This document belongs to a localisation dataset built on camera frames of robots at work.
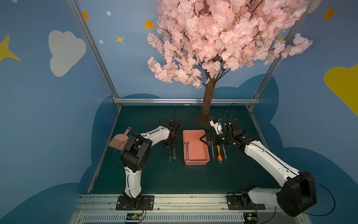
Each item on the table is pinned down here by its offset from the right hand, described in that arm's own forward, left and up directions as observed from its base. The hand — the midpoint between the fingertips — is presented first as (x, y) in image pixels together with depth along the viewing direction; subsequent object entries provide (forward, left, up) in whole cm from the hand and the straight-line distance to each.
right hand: (206, 137), depth 81 cm
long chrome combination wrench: (-5, -15, -17) cm, 23 cm away
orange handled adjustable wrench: (-4, -11, -17) cm, 20 cm away
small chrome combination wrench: (-4, -7, -17) cm, 19 cm away
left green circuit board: (-40, +38, -18) cm, 58 cm away
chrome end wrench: (-6, +19, -17) cm, 26 cm away
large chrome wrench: (+4, +11, -18) cm, 22 cm away
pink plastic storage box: (-1, +5, -18) cm, 19 cm away
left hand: (+3, +23, -16) cm, 28 cm away
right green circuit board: (-36, -24, -21) cm, 48 cm away
